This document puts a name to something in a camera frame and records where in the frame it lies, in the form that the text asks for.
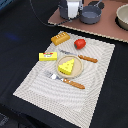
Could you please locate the round beige plate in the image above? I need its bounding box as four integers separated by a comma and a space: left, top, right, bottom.
56, 55, 83, 78

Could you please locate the yellow butter box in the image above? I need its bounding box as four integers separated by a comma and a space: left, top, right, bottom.
39, 52, 57, 61

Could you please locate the yellow toy cheese wedge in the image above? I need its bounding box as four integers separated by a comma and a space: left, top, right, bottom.
58, 59, 74, 75

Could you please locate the beige bowl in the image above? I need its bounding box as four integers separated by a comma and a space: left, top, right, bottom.
116, 4, 128, 30

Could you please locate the fork with wooden handle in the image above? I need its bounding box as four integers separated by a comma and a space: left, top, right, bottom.
45, 71, 85, 89

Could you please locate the white woven placemat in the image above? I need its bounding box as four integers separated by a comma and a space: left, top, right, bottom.
14, 34, 115, 128

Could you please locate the toy bread loaf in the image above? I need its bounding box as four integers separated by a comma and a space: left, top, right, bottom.
51, 32, 70, 45

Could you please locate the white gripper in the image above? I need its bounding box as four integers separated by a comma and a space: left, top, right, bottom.
66, 0, 83, 18

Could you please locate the knife with wooden handle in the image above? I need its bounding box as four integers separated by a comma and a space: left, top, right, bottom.
59, 49, 98, 63

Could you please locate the grey toy pot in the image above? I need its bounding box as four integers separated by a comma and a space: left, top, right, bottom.
58, 0, 73, 19

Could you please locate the grey toy saucepan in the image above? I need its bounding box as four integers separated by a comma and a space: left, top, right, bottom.
80, 0, 104, 24

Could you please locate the red toy tomato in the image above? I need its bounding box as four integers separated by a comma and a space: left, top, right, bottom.
74, 39, 86, 49

